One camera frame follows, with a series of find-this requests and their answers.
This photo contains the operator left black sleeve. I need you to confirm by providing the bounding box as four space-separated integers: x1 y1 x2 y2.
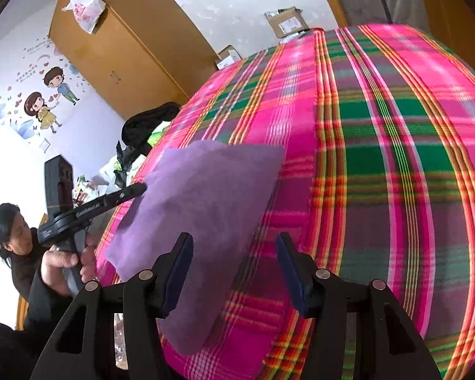
0 269 72 379

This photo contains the wooden wardrobe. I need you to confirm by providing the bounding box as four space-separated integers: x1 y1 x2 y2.
49 0 217 119

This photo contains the pink green plaid bedsheet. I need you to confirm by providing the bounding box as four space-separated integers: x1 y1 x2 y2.
94 23 475 380

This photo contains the small white cardboard box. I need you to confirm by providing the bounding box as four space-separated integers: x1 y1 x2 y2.
215 45 242 70

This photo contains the operator left hand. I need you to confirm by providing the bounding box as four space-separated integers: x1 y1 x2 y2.
40 233 97 297

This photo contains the white plastic bag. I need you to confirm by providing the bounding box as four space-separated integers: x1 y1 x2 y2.
61 0 106 35

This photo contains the purple fleece garment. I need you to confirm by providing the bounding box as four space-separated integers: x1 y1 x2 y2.
106 140 285 356

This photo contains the cardboard box with label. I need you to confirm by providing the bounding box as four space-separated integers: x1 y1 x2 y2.
264 6 309 39

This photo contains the cartoon couple wall sticker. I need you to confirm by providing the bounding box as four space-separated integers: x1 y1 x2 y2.
23 66 79 134

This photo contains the woman in floral top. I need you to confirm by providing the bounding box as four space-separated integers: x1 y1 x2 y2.
0 202 47 301

